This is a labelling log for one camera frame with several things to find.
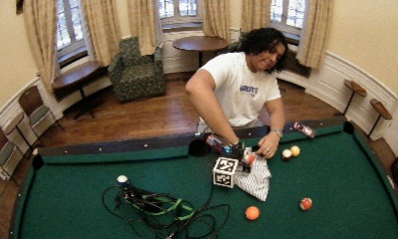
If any orange billiard ball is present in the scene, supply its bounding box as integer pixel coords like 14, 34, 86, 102
244, 205, 261, 222

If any green pool table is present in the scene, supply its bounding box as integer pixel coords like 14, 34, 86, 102
11, 116, 398, 239

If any blue and white billiard ball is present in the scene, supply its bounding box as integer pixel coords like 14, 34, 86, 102
116, 174, 132, 187

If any round wooden table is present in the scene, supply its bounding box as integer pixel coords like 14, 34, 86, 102
172, 35, 229, 70

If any wooden side table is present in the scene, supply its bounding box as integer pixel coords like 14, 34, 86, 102
51, 60, 106, 120

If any dark radiator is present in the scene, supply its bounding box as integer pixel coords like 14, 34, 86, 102
281, 49, 313, 80

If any green strap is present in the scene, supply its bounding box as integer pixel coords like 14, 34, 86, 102
135, 196, 198, 222

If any red and white billiard ball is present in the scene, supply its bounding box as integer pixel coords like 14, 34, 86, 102
244, 152, 257, 167

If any black cable bundle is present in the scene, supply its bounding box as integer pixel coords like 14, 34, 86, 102
102, 183, 232, 239

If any striped white cloth bag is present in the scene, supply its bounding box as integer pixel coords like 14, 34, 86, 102
232, 154, 273, 203

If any white marker cube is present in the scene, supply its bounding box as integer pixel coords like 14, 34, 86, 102
212, 156, 240, 189

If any window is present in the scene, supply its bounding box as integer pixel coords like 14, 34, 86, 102
55, 0, 94, 58
158, 0, 204, 30
269, 0, 308, 37

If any green patterned armchair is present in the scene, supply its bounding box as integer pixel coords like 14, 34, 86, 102
107, 36, 170, 103

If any beige curtain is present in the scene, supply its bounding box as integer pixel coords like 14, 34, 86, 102
127, 0, 160, 57
82, 0, 123, 67
200, 0, 232, 43
23, 0, 62, 92
295, 0, 336, 70
240, 0, 273, 35

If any the person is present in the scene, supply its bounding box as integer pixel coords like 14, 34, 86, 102
186, 27, 291, 160

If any wooden chair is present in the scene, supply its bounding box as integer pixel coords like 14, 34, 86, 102
0, 121, 25, 182
17, 85, 65, 147

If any small wall-mounted wooden table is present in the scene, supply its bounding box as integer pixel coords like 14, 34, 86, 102
368, 98, 394, 137
342, 79, 369, 117

